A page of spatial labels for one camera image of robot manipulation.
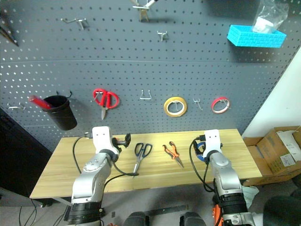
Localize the clear plastic bag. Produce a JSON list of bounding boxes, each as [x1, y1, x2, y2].
[[251, 0, 290, 34]]

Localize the short metal pegboard hook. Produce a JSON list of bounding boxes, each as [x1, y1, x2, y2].
[[157, 30, 169, 42]]

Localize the yellow tape roll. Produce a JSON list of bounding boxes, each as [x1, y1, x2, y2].
[[163, 96, 188, 117]]

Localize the red handled scissors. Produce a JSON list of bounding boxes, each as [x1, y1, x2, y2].
[[92, 88, 120, 121]]

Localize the dark rounded shape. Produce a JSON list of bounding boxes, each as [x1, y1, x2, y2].
[[179, 211, 208, 226], [122, 211, 151, 226]]

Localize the black handled scissors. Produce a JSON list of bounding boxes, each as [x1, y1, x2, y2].
[[132, 142, 153, 177]]

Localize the small metal pegboard hook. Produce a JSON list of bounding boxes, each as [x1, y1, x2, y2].
[[192, 97, 203, 111]]

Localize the orange black needle-nose pliers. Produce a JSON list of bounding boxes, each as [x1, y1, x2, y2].
[[162, 141, 185, 169]]

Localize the long metal pegboard hook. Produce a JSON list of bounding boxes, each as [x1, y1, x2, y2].
[[60, 17, 87, 31]]

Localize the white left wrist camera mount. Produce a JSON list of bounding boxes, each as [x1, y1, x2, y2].
[[92, 126, 119, 156]]

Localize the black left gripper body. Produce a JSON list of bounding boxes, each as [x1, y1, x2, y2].
[[111, 137, 123, 153]]

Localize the red tape roll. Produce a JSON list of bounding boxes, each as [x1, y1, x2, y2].
[[210, 97, 231, 115]]

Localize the blue tape roll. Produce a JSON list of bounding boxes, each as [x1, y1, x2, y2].
[[196, 142, 206, 162]]

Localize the pale green cloth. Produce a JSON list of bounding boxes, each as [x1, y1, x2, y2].
[[241, 185, 260, 209]]

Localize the metal loop pegboard hook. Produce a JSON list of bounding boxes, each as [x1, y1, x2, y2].
[[139, 89, 152, 101]]

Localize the blue plastic bin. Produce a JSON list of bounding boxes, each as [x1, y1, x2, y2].
[[227, 24, 287, 48]]

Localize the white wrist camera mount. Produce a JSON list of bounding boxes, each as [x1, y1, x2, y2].
[[203, 129, 223, 159], [92, 126, 119, 156]]

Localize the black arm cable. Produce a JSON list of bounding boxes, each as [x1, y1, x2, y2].
[[72, 133, 140, 186], [189, 138, 216, 193]]

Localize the brown cardboard box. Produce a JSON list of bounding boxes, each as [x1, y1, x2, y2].
[[243, 126, 301, 187]]

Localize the black plastic cup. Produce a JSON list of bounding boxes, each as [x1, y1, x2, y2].
[[42, 95, 78, 131]]

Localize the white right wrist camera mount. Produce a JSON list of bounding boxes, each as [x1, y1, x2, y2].
[[203, 129, 223, 159]]

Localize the grey metal pegboard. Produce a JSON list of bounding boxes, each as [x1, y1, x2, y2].
[[0, 0, 301, 153]]

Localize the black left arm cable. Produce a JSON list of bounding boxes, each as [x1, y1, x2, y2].
[[72, 133, 140, 186]]

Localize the red handled tool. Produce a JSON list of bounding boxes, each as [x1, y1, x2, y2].
[[28, 95, 53, 110]]

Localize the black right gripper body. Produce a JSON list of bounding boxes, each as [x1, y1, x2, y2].
[[194, 134, 207, 153]]

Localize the black floor cables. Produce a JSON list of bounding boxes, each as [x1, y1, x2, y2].
[[18, 199, 68, 226]]

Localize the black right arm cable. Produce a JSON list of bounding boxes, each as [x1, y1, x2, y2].
[[189, 138, 216, 193]]

